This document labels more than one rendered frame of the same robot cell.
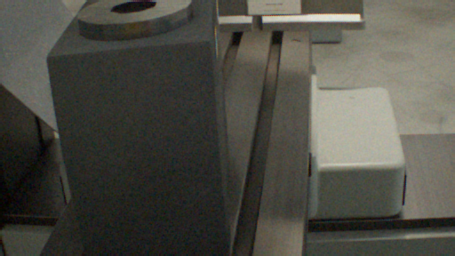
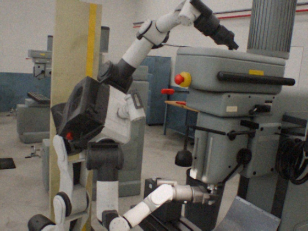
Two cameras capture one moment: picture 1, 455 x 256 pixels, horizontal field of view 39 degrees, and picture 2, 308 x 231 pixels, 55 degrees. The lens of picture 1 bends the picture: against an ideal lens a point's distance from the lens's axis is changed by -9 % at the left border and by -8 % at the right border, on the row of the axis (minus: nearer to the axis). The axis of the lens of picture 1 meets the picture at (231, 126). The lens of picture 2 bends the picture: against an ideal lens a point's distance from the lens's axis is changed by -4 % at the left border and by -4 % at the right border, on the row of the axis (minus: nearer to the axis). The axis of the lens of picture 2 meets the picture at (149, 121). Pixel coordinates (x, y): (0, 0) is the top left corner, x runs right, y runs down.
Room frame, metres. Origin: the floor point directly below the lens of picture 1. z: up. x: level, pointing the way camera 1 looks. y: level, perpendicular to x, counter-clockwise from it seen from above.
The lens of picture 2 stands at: (1.76, -1.10, 1.82)
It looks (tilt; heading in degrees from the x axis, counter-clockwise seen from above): 11 degrees down; 140
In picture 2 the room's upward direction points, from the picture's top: 5 degrees clockwise
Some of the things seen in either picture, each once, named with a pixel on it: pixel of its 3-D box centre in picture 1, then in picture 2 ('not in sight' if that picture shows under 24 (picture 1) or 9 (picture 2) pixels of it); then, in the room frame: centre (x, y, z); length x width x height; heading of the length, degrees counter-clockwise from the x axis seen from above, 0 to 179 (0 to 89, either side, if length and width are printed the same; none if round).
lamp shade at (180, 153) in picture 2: not in sight; (183, 157); (0.95, -0.22, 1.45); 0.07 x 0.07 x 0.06
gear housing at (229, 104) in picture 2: not in sight; (231, 100); (0.96, 0.04, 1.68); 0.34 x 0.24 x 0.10; 82
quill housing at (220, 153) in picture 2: not in sight; (219, 146); (0.96, 0.00, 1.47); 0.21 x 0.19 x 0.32; 172
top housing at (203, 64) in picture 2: not in sight; (230, 71); (0.96, 0.01, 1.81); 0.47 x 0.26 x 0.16; 82
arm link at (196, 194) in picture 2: not in sight; (192, 194); (0.91, -0.09, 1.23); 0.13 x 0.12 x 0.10; 149
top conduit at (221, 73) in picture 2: not in sight; (259, 79); (1.11, 0.01, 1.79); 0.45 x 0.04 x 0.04; 82
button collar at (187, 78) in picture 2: not in sight; (184, 79); (0.92, -0.23, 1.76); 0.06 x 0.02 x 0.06; 172
